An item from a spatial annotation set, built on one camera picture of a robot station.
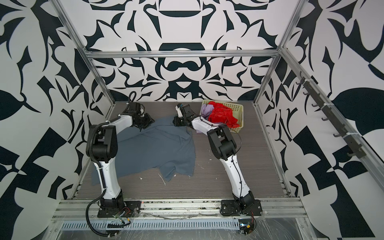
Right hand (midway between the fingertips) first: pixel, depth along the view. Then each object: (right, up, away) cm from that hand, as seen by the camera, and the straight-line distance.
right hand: (174, 119), depth 102 cm
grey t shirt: (-8, -16, -4) cm, 18 cm away
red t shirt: (+32, +4, -3) cm, 32 cm away
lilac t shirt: (+22, +6, +2) cm, 23 cm away
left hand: (-14, +1, 0) cm, 14 cm away
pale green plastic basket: (+46, +7, +10) cm, 47 cm away
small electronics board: (+38, -50, -31) cm, 70 cm away
